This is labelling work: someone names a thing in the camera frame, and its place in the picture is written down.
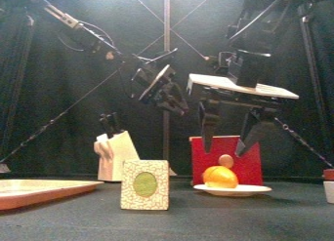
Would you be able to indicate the orange toy carrot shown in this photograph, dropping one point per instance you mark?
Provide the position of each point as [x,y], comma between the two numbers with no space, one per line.
[219,177]

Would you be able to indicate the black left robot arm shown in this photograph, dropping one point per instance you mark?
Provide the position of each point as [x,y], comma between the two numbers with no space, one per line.
[65,19]

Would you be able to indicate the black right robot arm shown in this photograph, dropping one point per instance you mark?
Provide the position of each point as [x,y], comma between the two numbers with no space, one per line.
[264,20]

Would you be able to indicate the red box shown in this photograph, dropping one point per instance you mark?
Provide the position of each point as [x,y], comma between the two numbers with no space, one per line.
[246,165]

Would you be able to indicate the white oval plate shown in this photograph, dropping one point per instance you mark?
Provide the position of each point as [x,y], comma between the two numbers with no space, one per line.
[243,190]

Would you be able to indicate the white toy knife block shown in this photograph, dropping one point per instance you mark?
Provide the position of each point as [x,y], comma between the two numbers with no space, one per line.
[115,157]

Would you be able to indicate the green and cream toy box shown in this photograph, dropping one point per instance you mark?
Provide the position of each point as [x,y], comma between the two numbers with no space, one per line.
[144,184]

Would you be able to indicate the pink plastic tray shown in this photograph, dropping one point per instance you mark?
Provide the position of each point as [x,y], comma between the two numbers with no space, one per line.
[39,189]

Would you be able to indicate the black diagonal frame strut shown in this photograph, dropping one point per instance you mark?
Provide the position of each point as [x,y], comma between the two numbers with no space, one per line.
[305,142]

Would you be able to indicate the grey vertical frame pole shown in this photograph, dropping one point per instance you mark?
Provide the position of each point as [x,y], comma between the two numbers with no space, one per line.
[166,23]

